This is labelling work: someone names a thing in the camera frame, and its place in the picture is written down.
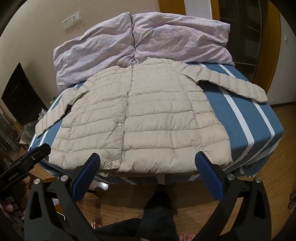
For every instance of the glass television stand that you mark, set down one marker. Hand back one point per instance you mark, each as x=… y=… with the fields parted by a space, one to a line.
x=29 y=133

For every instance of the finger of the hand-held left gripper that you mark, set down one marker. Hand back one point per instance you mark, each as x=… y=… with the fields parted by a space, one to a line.
x=40 y=151

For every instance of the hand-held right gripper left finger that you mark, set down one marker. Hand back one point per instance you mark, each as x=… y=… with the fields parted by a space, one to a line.
x=85 y=178

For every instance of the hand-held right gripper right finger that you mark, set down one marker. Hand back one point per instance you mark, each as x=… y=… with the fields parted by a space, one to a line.
x=209 y=176

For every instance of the white wall switch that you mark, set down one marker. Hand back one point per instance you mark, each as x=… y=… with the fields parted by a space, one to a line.
x=75 y=17

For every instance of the person's leg in dark trousers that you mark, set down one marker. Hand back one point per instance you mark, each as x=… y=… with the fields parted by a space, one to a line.
x=152 y=224

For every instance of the person's left hand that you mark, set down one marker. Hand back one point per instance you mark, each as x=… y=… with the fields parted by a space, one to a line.
x=7 y=205

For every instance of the black television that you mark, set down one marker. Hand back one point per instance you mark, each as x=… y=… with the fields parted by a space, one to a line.
x=22 y=97

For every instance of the wooden framed glass door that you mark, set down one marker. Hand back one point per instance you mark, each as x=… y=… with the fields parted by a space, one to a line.
x=240 y=32

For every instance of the person's foot in dark sock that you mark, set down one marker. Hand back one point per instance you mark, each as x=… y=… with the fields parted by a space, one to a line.
x=158 y=199

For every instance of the lilac floral duvet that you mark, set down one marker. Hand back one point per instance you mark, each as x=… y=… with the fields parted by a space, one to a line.
x=111 y=48

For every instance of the bed with blue striped sheet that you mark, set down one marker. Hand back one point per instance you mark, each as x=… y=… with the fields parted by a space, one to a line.
x=242 y=111

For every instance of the beige puffer jacket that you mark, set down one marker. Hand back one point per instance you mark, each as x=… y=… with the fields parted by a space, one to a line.
x=143 y=115

